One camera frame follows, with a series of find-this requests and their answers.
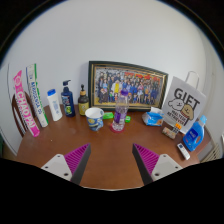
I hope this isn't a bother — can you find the small orange white box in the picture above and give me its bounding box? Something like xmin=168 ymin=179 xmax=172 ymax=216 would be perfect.
xmin=173 ymin=122 xmax=183 ymax=133

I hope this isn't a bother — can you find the blue yellow painted mug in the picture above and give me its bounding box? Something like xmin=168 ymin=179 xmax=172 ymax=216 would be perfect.
xmin=84 ymin=106 xmax=105 ymax=132

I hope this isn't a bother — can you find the white remote control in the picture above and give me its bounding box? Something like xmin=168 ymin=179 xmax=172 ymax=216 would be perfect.
xmin=176 ymin=142 xmax=191 ymax=161

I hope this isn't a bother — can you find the brown yellow-label pump bottle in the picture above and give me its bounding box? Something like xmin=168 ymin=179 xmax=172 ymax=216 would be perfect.
xmin=77 ymin=84 xmax=90 ymax=117

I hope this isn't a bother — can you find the dark blue pump bottle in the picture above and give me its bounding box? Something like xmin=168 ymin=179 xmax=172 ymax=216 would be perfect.
xmin=60 ymin=79 xmax=76 ymax=118

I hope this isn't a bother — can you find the white panel board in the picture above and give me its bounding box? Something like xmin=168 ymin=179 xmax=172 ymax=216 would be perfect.
xmin=0 ymin=63 xmax=18 ymax=154

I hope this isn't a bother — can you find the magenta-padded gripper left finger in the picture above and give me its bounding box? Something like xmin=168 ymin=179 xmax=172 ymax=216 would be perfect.
xmin=40 ymin=143 xmax=92 ymax=186

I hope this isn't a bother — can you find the white paper gift bag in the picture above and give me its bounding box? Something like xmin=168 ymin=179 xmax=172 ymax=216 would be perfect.
xmin=160 ymin=70 xmax=207 ymax=135

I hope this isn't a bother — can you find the clear purple-capped water bottle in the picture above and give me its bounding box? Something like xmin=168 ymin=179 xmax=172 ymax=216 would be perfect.
xmin=111 ymin=89 xmax=130 ymax=132

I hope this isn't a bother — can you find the white blue-capped lotion bottle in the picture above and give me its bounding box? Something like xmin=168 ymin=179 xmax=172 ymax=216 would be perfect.
xmin=46 ymin=88 xmax=64 ymax=122

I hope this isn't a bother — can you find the white green cardboard tube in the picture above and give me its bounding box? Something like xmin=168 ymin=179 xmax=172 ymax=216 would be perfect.
xmin=25 ymin=63 xmax=50 ymax=128

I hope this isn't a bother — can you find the framed group photo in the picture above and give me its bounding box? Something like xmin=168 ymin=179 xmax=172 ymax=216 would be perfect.
xmin=87 ymin=60 xmax=169 ymax=112

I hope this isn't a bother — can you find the blue detergent bottle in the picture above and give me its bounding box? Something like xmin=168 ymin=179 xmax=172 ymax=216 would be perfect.
xmin=182 ymin=114 xmax=208 ymax=152

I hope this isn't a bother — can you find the pink cardboard tube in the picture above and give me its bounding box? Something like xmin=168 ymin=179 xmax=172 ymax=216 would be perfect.
xmin=12 ymin=69 xmax=41 ymax=138

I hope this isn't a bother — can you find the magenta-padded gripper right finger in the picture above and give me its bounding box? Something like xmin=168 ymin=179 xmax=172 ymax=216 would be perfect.
xmin=131 ymin=143 xmax=184 ymax=186

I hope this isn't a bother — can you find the small brown snack pack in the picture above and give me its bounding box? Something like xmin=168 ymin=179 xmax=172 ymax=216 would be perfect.
xmin=161 ymin=126 xmax=178 ymax=140

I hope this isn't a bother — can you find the white radiator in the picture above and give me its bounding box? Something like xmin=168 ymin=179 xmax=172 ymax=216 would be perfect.
xmin=201 ymin=143 xmax=223 ymax=163

